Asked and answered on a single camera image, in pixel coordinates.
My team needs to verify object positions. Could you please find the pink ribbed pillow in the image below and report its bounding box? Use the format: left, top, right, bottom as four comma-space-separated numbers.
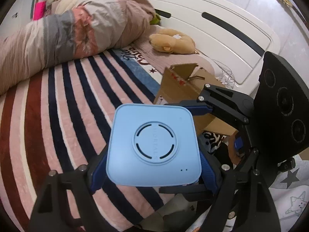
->
130, 25, 215, 75

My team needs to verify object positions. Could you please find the light blue square device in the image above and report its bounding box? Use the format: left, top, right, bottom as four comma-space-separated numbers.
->
106, 104, 202, 187

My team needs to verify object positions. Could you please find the tan plush toy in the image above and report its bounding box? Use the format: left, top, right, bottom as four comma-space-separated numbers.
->
149, 28, 195, 55

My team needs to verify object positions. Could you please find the green plush toy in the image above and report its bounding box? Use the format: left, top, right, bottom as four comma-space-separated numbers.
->
150, 13, 161, 25

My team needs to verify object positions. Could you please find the grey star-print sleeve forearm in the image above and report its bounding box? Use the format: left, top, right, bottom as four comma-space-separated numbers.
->
269, 155, 308, 231

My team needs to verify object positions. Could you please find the striped plush blanket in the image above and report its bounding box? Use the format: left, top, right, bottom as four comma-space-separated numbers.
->
1, 47, 163, 231

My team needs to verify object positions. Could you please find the rolled striped comforter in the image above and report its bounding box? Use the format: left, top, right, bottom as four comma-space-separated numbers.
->
1, 0, 155, 94

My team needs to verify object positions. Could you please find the pink container on shelf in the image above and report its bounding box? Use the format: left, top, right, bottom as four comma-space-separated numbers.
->
32, 1, 46, 20

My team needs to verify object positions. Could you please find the brown cardboard box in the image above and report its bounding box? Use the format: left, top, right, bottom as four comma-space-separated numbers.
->
154, 63, 236, 136

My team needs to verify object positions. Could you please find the white charging cable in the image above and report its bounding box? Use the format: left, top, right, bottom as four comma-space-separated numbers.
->
195, 50, 238, 89

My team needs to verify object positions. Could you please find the white bed headboard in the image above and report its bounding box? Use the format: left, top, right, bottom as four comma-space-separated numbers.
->
149, 0, 280, 94

